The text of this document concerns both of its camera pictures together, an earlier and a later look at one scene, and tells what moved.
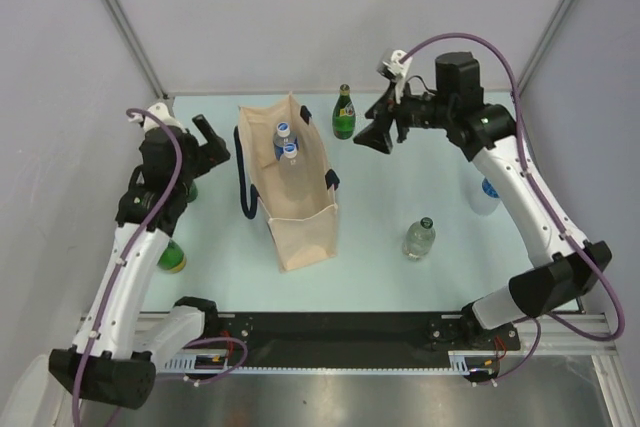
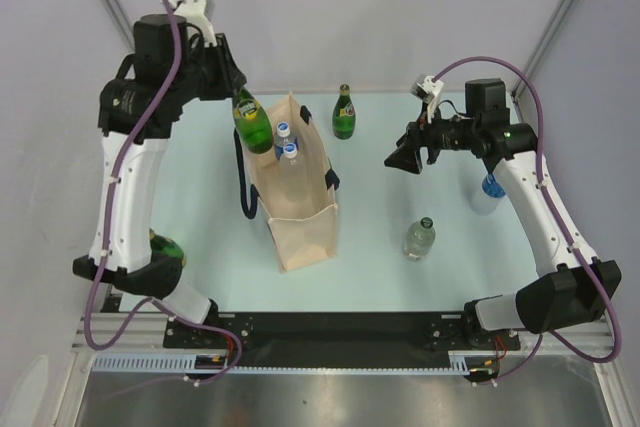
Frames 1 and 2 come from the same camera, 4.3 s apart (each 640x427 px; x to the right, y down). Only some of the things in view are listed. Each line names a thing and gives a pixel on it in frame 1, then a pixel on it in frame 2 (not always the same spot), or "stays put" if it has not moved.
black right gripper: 377,134 → 408,155
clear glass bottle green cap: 419,238 stays put
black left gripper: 209,154 → 229,76
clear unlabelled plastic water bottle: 294,174 stays put
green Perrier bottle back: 344,114 stays put
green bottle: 192,193 → 251,122
